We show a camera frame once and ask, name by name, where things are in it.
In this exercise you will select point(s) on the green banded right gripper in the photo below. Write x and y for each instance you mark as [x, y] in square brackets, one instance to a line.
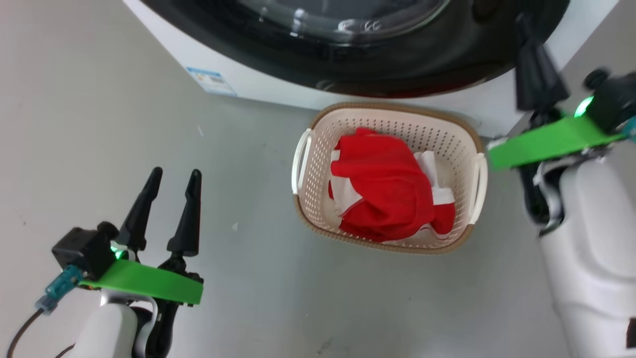
[546, 141]

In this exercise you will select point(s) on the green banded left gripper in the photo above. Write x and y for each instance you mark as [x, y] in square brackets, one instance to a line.
[149, 283]

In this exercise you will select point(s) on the dark round washing machine door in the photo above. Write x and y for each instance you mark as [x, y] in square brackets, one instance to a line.
[447, 54]

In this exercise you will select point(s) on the red and white garment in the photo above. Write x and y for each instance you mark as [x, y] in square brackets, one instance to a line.
[387, 189]

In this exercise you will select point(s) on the cream perforated laundry basket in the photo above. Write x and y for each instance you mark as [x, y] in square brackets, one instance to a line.
[318, 199]

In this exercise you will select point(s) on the white washing machine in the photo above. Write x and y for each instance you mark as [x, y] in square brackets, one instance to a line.
[258, 84]

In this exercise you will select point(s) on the blue energy label sticker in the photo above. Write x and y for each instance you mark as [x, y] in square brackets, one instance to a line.
[211, 82]

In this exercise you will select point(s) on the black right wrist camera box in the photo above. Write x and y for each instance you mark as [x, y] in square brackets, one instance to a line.
[613, 99]

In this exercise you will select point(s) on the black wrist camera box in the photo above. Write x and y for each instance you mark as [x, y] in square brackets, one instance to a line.
[613, 99]
[84, 248]

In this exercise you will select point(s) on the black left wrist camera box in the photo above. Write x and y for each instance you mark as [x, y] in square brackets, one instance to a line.
[84, 248]

